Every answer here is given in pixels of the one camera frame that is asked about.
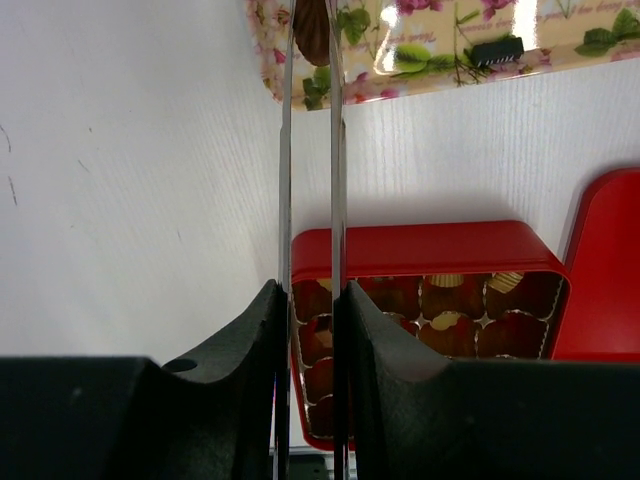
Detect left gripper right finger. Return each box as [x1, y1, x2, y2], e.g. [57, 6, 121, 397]
[337, 282, 639, 479]

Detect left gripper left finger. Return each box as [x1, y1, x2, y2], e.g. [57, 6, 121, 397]
[1, 280, 284, 479]

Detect red chocolate box with insert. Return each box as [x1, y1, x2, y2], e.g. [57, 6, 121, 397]
[292, 220, 569, 450]

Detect red box lid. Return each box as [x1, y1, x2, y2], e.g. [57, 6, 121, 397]
[551, 167, 639, 363]

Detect metal tongs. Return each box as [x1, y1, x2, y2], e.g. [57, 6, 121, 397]
[273, 1, 350, 479]

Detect brown milk chocolate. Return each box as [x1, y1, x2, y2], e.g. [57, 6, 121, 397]
[293, 0, 330, 67]

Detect black chip on tray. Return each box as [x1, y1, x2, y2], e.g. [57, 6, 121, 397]
[471, 36, 524, 68]

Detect floral rectangular tray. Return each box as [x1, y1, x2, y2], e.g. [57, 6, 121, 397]
[244, 1, 639, 111]

